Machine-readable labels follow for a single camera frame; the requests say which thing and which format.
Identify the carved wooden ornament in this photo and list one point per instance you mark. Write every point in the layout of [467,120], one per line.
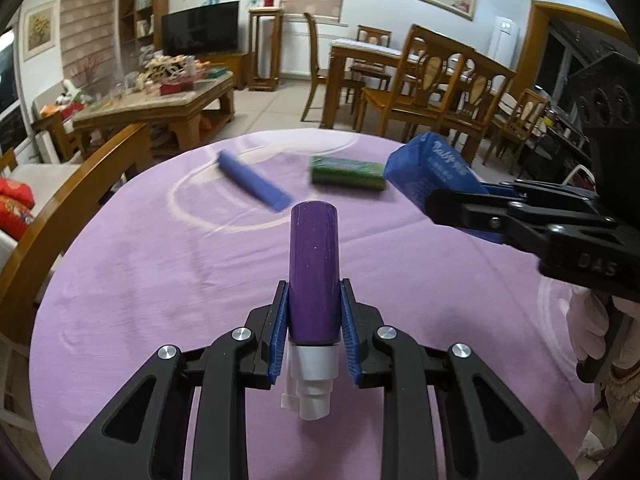
[167,66]

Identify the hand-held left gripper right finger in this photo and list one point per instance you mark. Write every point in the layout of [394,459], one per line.
[350,330]

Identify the wooden bookshelf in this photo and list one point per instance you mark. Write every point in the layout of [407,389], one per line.
[142,15]

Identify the white standing air conditioner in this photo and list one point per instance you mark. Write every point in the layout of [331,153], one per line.
[501,40]

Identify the red gift box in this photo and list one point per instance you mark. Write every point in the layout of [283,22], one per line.
[176,88]

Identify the wooden coffee table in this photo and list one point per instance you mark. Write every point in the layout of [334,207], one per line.
[165,105]

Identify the wooden dining chair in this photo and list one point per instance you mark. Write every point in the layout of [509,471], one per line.
[520,120]
[320,75]
[480,110]
[400,102]
[372,35]

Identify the tall wooden plant stand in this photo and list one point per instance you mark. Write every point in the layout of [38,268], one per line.
[266,47]

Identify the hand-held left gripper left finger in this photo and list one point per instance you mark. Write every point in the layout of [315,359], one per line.
[280,330]

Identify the white plastic chair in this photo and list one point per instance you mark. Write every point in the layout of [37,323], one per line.
[580,175]

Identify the white wall radiator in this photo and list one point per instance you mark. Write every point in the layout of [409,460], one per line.
[297,52]

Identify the purple spray bottle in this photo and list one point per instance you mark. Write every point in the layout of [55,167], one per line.
[314,280]

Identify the small framed sunflower picture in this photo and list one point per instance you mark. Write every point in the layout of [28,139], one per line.
[39,30]

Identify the wooden dining table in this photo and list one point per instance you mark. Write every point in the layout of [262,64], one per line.
[350,52]

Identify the wooden television cabinet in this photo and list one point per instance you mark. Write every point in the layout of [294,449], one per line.
[235,67]

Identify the person's right hand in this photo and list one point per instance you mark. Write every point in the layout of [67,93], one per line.
[592,320]

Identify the black flat television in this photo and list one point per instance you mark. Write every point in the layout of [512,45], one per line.
[200,30]

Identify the red embroidered cushion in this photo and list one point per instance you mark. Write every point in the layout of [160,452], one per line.
[15,217]
[17,192]

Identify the blue tissue pack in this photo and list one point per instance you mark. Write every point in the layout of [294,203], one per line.
[430,165]

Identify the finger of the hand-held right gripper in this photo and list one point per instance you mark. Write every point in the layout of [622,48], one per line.
[540,191]
[480,215]

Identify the green packet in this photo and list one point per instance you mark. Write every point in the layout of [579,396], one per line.
[347,174]

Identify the blue wrapper roll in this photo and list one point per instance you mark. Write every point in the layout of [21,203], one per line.
[252,180]

